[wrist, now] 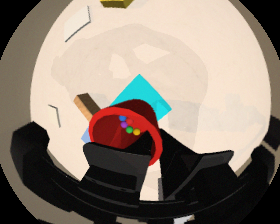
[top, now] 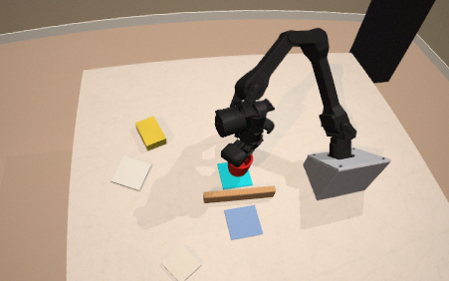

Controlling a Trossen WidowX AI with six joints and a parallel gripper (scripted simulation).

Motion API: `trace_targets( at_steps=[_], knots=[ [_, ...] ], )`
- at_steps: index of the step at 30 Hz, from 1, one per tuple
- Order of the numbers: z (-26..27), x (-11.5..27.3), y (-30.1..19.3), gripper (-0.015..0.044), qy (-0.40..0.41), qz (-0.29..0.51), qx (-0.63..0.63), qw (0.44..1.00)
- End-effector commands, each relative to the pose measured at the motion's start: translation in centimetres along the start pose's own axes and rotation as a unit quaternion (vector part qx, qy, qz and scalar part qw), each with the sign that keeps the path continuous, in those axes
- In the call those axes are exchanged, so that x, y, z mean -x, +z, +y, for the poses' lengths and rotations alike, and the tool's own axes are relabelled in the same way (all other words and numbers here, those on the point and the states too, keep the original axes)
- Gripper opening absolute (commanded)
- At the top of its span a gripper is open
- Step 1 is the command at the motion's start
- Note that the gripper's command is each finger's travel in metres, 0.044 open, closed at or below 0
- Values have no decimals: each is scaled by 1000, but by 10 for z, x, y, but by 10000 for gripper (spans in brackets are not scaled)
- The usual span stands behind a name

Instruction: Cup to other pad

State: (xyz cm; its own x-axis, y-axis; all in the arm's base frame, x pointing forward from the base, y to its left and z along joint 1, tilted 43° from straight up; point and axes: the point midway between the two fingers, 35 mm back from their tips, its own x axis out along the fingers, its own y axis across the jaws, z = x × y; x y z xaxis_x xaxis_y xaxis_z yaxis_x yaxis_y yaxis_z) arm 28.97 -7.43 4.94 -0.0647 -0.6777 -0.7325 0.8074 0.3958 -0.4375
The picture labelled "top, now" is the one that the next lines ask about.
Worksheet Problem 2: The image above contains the yellow rectangular block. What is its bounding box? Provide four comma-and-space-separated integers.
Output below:
136, 116, 167, 151

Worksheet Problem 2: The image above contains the wooden bar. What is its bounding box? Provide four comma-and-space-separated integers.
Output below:
203, 185, 276, 203

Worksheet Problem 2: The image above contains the red cup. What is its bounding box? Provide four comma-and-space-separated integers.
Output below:
228, 154, 253, 177

